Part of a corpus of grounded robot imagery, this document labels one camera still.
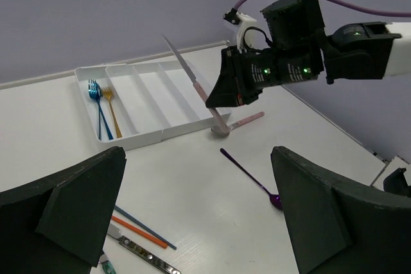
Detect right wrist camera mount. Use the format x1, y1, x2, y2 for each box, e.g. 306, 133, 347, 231
221, 8, 268, 56

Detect gold fork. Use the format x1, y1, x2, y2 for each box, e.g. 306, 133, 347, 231
101, 87, 122, 138

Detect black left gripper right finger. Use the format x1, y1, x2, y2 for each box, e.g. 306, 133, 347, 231
271, 146, 410, 273

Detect purple spoon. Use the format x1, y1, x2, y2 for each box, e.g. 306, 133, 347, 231
220, 148, 283, 210

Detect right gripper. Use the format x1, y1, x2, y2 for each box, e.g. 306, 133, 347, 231
205, 0, 325, 108

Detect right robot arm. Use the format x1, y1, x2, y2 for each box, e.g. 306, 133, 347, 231
205, 0, 410, 108

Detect teal handled knife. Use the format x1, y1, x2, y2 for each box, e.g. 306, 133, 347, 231
99, 251, 116, 274

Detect orange chopstick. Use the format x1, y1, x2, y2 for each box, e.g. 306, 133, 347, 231
111, 216, 168, 249

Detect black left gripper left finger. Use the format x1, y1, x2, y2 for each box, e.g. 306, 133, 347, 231
1, 146, 127, 273

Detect pink handled silver spoon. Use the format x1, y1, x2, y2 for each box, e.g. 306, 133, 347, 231
211, 111, 265, 137

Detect blue chopstick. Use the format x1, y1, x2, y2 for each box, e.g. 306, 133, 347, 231
114, 205, 177, 250

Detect blue fork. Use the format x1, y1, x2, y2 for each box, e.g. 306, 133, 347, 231
87, 79, 104, 141
88, 80, 114, 140

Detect pink handled knife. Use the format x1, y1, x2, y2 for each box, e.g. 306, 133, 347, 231
162, 35, 230, 137

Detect dark patterned handle knife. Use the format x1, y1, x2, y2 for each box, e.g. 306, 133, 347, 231
107, 223, 182, 274

